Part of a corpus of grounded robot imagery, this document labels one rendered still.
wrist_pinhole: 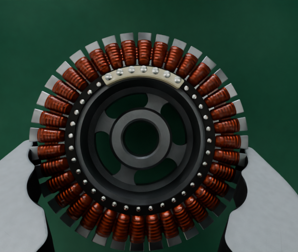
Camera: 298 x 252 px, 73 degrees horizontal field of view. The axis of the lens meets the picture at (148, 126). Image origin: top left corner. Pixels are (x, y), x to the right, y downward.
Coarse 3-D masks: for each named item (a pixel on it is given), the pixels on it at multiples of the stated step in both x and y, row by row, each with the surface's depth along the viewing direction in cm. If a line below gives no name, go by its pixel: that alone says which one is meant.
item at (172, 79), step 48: (96, 48) 10; (144, 48) 10; (192, 48) 11; (48, 96) 10; (96, 96) 10; (192, 96) 10; (48, 144) 10; (192, 144) 12; (240, 144) 10; (48, 192) 10; (96, 192) 10; (144, 192) 12; (192, 192) 10; (96, 240) 10; (144, 240) 10
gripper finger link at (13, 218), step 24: (24, 144) 10; (0, 168) 9; (24, 168) 9; (0, 192) 8; (24, 192) 8; (0, 216) 7; (24, 216) 7; (0, 240) 6; (24, 240) 6; (48, 240) 6
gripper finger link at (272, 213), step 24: (240, 168) 11; (264, 168) 10; (240, 192) 9; (264, 192) 8; (288, 192) 8; (240, 216) 7; (264, 216) 7; (288, 216) 7; (240, 240) 6; (264, 240) 6; (288, 240) 6
